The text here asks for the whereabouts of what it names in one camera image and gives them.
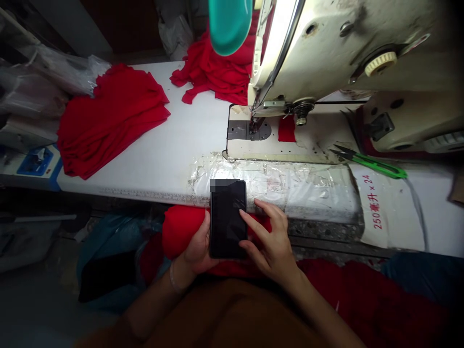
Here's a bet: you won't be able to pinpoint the person's right hand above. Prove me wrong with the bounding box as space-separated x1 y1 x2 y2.
238 198 299 280

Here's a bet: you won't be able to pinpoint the person's left hand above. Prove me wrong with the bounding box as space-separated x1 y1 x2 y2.
176 209 220 275

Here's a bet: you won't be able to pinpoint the black smartphone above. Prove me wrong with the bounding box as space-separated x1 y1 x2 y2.
209 179 249 260

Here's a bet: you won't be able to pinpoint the red fabric bundle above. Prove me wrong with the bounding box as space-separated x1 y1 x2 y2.
162 205 273 261

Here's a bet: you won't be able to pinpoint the person's body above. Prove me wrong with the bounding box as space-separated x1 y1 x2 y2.
76 277 327 348

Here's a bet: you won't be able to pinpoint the blue plastic bag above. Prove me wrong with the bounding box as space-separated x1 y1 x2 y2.
76 214 171 312

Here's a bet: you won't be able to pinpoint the small red fabric patch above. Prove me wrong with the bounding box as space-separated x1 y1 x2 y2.
278 116 297 143

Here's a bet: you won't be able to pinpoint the pile of red cloth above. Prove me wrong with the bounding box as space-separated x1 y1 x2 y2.
297 258 454 348

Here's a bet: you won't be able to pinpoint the white printed cardboard sheet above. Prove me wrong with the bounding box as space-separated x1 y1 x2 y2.
349 165 430 251

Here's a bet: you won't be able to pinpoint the green thread snips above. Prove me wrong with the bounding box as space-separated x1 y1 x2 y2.
329 144 408 180

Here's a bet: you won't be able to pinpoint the stack of red fabric pieces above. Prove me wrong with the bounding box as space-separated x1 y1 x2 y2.
57 63 172 180

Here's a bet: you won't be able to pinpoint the blue and white box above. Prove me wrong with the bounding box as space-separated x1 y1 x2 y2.
0 143 64 192

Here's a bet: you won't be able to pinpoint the heap of red fabric strips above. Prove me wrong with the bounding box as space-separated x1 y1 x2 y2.
169 11 261 106

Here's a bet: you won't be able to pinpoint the white industrial sewing machine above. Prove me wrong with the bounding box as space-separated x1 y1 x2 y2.
226 0 464 164

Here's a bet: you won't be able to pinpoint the teal plastic lamp shade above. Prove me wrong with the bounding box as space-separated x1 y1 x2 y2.
208 0 254 57

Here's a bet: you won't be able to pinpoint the clear plastic bags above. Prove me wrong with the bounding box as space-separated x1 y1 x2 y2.
0 43 111 120

